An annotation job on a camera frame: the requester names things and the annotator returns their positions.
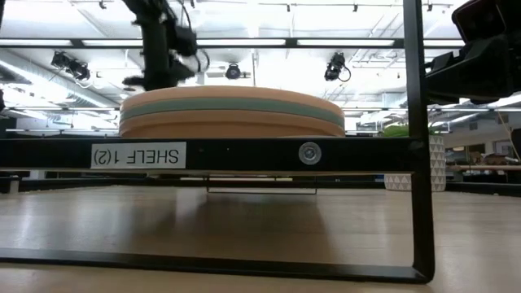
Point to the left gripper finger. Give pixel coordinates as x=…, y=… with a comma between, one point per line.
x=155, y=69

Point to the white shelf label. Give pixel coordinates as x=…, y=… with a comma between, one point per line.
x=138, y=155

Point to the pale peach plate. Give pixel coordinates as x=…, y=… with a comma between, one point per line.
x=232, y=92

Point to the tan brown plate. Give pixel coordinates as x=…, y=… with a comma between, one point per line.
x=232, y=127

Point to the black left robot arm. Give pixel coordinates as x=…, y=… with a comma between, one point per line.
x=140, y=6

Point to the succulent in white patterned pot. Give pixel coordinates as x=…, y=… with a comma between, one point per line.
x=437, y=163

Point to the black aluminium rig frame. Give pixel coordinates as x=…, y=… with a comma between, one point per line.
x=244, y=42

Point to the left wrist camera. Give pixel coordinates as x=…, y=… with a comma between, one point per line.
x=183, y=40

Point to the background wooden desk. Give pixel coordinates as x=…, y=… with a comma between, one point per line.
x=488, y=167

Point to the light teal plate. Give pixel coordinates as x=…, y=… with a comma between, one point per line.
x=232, y=103

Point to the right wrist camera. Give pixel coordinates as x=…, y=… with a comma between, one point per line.
x=480, y=18

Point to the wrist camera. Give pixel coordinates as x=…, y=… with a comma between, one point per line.
x=480, y=18
x=183, y=40

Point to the silver ceiling duct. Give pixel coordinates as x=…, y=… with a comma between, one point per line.
x=24, y=67

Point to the black ceiling spotlight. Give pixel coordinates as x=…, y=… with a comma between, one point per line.
x=233, y=71
x=69, y=65
x=335, y=67

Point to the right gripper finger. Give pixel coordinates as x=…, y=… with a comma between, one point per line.
x=445, y=83

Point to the wooden shelf with black frame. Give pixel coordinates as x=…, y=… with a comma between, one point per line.
x=244, y=154

